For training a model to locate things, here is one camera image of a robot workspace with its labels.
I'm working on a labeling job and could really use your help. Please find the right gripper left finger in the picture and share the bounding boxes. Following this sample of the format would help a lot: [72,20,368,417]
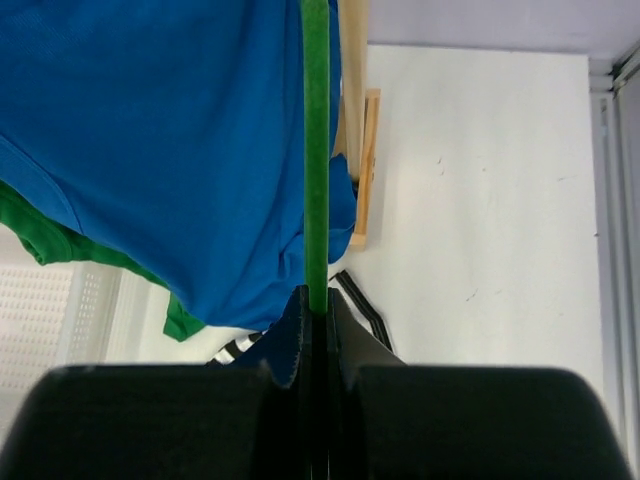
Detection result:
[10,287,311,479]

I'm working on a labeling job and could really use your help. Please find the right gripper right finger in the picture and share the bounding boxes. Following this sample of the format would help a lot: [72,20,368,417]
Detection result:
[330,290,631,479]

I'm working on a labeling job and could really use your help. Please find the black white striped tank top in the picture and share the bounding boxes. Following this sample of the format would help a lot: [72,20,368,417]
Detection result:
[204,269,399,367]

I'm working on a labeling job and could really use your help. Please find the green tank top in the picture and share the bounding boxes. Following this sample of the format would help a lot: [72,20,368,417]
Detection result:
[1,181,205,342]

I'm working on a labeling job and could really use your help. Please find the blue tank top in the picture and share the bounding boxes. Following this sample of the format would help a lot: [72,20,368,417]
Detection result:
[0,0,359,389]

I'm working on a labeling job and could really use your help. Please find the white plastic basket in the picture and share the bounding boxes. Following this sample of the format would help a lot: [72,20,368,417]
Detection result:
[1,263,173,396]

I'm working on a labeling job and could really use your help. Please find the wooden clothes rack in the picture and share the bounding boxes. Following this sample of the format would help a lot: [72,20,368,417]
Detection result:
[334,0,381,250]

